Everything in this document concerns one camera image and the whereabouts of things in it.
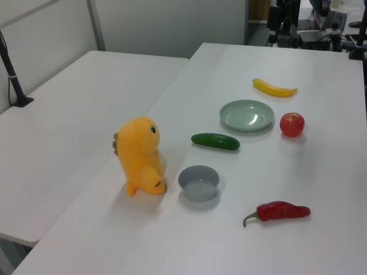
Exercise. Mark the red apple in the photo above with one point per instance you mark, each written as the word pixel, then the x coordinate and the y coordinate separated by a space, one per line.
pixel 292 124

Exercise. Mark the small grey bowl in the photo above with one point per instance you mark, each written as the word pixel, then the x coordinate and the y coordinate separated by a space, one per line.
pixel 198 186

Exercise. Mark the green cucumber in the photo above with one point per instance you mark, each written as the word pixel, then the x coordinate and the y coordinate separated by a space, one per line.
pixel 215 141

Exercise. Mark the orange plush duck toy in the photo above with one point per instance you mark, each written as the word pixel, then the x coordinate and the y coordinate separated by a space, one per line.
pixel 134 149

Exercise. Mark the pale green plate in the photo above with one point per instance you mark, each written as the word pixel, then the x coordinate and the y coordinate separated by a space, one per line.
pixel 246 116

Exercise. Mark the yellow banana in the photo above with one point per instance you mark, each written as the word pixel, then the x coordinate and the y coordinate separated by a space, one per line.
pixel 272 89

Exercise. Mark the white rectangular side table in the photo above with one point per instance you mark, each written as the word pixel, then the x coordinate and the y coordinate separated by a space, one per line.
pixel 71 114

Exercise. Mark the red chili pepper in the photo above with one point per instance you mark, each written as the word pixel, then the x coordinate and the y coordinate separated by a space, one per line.
pixel 281 212

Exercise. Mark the black flat electronics box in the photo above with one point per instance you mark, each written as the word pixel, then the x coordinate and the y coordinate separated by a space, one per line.
pixel 312 38

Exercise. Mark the black knobbed stand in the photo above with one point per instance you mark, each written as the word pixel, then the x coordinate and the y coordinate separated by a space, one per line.
pixel 334 37

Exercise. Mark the black angled device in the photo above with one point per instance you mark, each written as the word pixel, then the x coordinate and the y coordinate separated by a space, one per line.
pixel 337 20

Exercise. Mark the black clamp stand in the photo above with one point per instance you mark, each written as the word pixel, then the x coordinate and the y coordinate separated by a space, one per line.
pixel 357 51

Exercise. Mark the grey metal partition post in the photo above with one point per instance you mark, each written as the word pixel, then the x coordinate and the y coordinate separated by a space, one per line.
pixel 96 25

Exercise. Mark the black camera pole with base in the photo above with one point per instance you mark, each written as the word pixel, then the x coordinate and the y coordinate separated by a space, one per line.
pixel 23 101

